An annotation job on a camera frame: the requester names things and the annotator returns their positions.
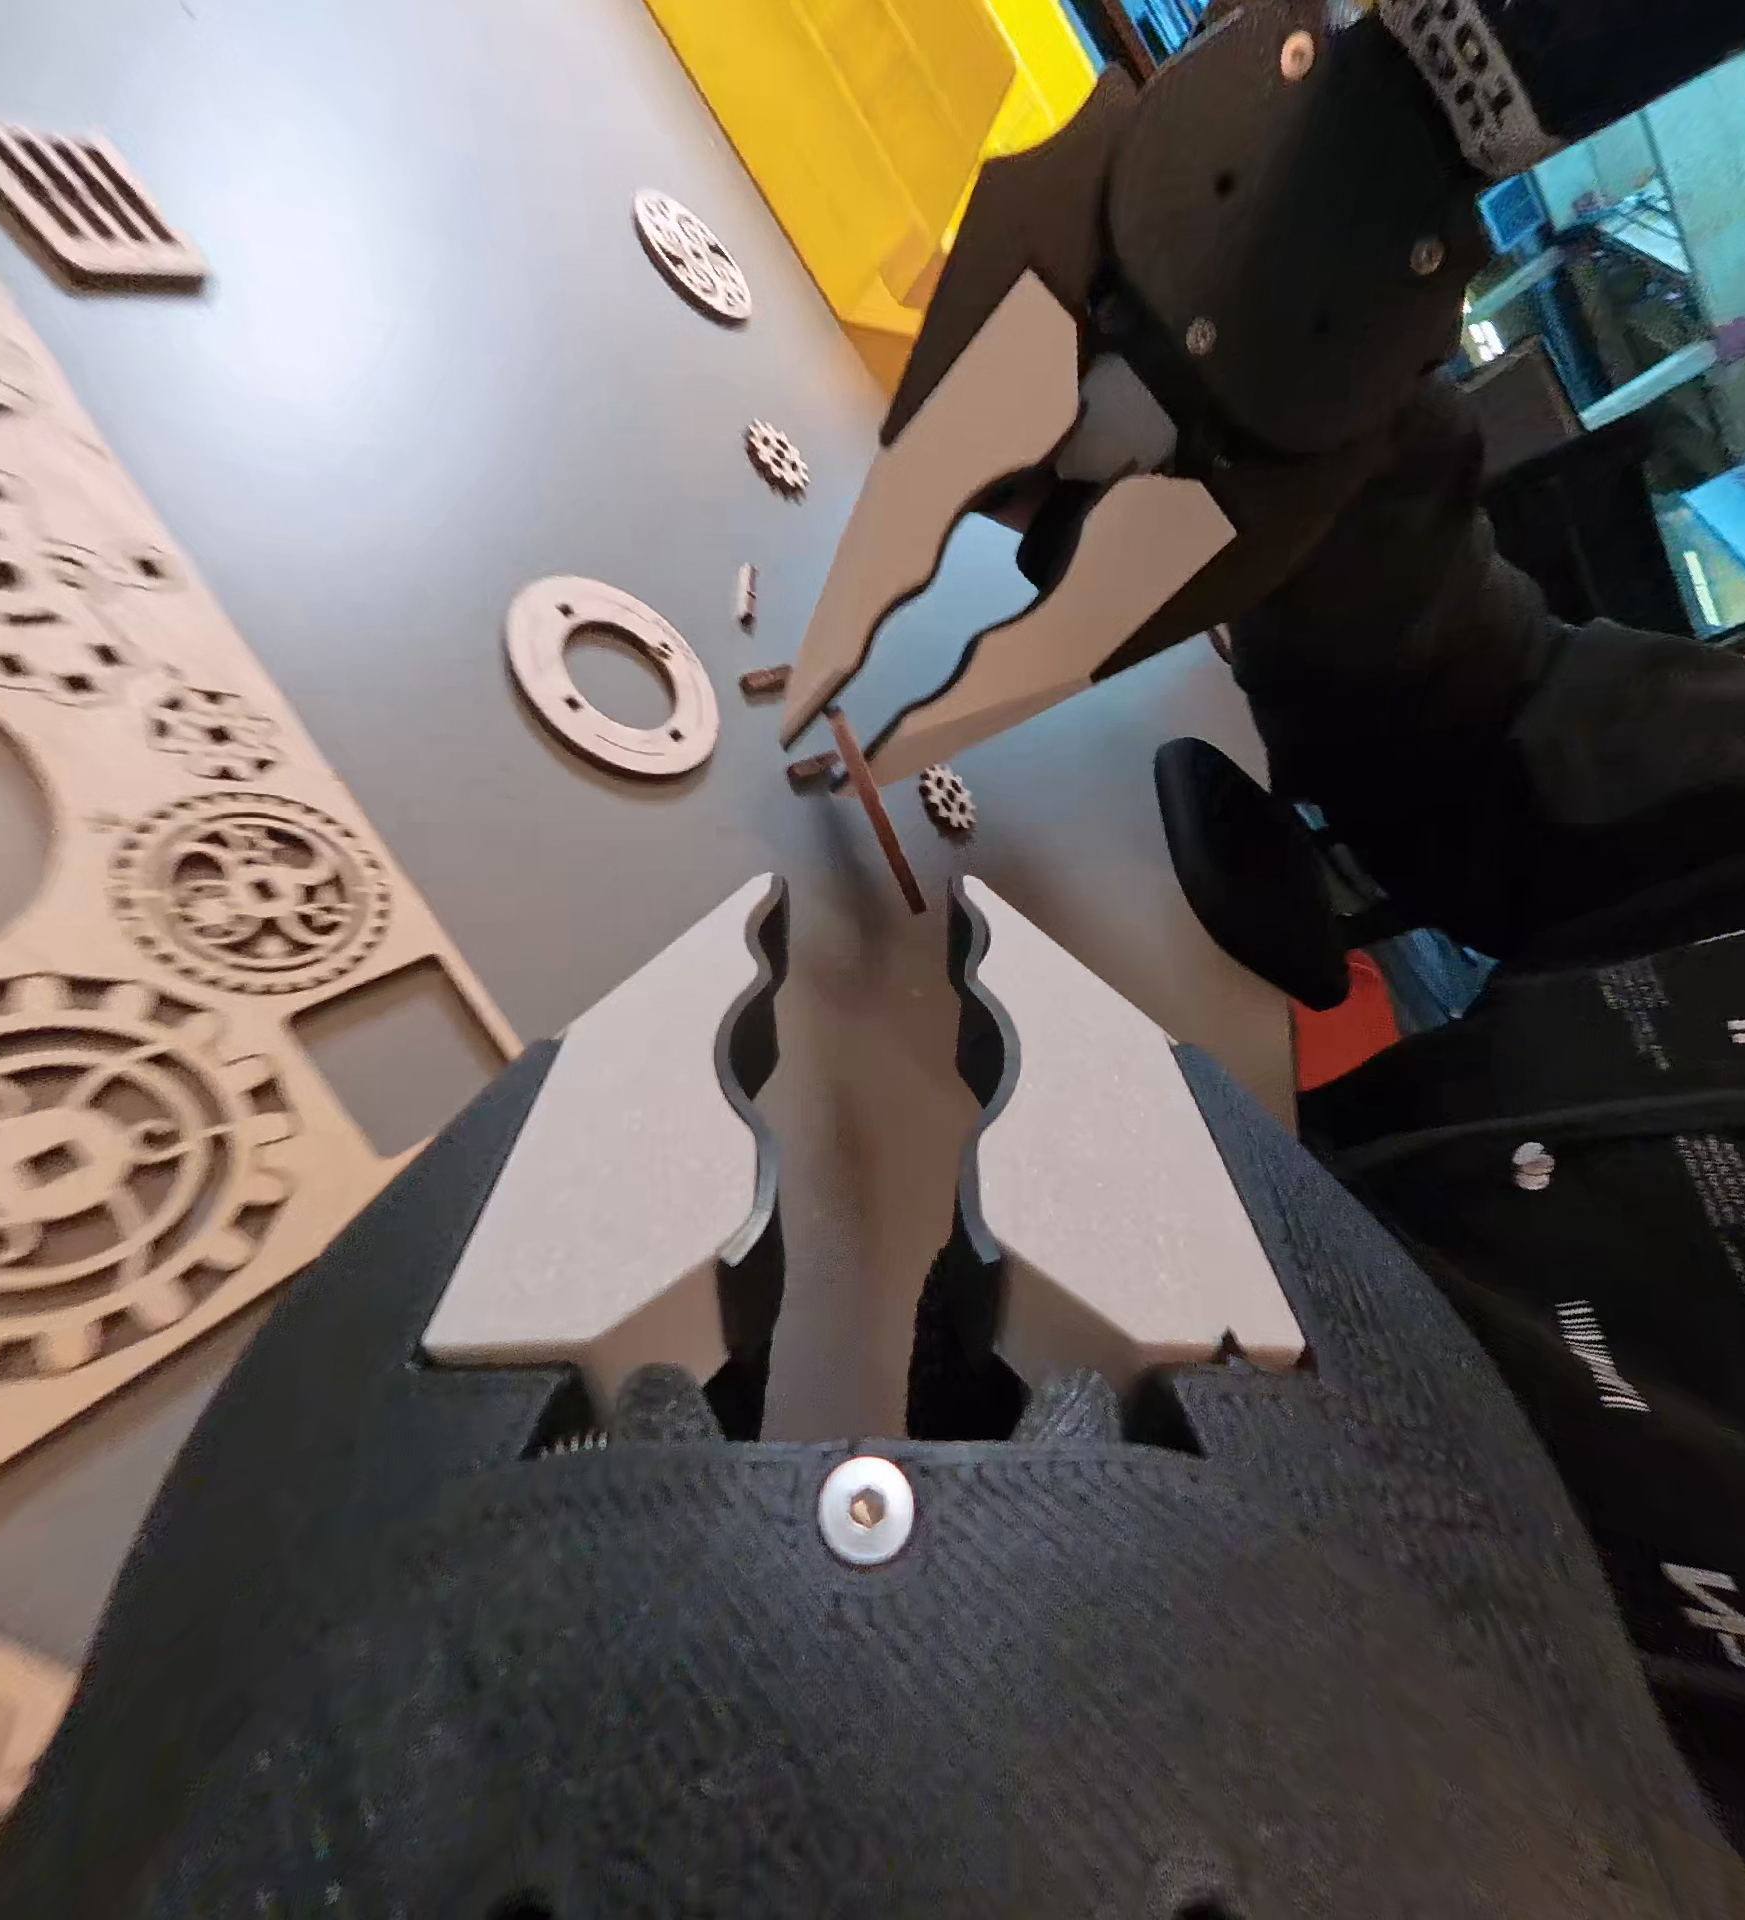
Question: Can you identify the round ornamental wooden disc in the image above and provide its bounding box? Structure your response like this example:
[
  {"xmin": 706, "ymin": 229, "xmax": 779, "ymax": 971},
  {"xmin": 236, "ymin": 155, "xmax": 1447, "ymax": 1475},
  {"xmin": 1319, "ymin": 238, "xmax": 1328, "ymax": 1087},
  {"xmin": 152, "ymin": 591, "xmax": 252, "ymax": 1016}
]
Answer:
[{"xmin": 632, "ymin": 188, "xmax": 754, "ymax": 327}]

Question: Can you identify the thin dark wooden stick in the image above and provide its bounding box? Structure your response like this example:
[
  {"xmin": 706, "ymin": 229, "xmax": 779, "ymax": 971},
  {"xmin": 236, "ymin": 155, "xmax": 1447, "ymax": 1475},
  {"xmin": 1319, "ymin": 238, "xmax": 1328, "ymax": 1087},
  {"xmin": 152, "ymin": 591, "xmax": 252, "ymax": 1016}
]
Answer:
[{"xmin": 824, "ymin": 707, "xmax": 931, "ymax": 920}]

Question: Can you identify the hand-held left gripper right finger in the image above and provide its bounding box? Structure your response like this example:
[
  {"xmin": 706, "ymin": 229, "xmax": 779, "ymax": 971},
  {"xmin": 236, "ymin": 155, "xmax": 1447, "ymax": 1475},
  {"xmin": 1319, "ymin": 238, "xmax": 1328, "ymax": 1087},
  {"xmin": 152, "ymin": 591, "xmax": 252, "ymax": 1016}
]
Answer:
[{"xmin": 948, "ymin": 876, "xmax": 1317, "ymax": 1416}]

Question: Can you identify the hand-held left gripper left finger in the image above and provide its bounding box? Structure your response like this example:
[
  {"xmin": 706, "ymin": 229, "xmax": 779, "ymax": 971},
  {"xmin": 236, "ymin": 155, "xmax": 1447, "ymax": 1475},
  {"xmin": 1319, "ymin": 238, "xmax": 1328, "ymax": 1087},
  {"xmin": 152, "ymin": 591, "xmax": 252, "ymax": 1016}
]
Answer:
[{"xmin": 422, "ymin": 872, "xmax": 793, "ymax": 1418}]

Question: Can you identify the yellow plastic bin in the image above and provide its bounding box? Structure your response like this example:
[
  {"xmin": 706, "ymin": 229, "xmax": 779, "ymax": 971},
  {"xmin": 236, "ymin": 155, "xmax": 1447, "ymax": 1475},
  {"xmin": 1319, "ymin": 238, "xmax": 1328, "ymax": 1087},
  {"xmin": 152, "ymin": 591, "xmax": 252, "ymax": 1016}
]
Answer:
[{"xmin": 646, "ymin": 0, "xmax": 1116, "ymax": 396}]

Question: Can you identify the small wooden grille piece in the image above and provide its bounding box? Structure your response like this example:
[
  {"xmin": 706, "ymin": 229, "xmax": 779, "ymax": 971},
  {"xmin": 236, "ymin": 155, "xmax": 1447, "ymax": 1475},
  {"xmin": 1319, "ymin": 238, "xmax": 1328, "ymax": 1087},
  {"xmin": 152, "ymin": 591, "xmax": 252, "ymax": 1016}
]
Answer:
[{"xmin": 0, "ymin": 107, "xmax": 212, "ymax": 296}]

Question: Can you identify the person's right forearm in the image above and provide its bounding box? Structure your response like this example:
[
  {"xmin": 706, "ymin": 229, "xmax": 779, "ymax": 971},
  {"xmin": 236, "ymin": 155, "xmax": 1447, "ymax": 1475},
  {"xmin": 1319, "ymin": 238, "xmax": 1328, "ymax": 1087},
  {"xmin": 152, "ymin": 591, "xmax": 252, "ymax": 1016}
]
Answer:
[{"xmin": 1229, "ymin": 377, "xmax": 1745, "ymax": 965}]

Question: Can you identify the flat wooden ring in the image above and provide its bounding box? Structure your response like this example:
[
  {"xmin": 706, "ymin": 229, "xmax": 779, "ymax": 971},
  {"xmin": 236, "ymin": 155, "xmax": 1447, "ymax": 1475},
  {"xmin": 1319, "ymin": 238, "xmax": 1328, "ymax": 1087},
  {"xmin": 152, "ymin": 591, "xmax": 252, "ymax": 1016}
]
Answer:
[{"xmin": 502, "ymin": 573, "xmax": 721, "ymax": 781}]

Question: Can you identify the red object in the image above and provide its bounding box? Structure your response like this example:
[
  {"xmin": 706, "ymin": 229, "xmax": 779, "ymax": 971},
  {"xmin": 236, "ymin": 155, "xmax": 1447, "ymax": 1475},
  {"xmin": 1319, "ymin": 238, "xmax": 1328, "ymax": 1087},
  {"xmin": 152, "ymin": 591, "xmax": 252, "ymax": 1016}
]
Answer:
[{"xmin": 1289, "ymin": 951, "xmax": 1399, "ymax": 1091}]

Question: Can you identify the grey desk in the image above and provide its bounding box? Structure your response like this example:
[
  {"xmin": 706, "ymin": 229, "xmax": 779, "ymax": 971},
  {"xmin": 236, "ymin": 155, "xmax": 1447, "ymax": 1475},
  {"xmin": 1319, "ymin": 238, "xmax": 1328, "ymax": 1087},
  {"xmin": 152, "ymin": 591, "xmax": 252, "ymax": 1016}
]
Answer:
[{"xmin": 0, "ymin": 0, "xmax": 1302, "ymax": 1669}]

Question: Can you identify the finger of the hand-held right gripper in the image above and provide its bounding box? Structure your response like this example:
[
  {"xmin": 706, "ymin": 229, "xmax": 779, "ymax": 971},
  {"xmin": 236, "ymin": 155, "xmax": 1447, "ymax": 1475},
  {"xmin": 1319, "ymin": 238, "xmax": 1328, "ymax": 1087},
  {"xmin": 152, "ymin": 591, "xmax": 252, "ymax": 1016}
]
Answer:
[
  {"xmin": 779, "ymin": 268, "xmax": 1085, "ymax": 751},
  {"xmin": 857, "ymin": 476, "xmax": 1243, "ymax": 792}
]

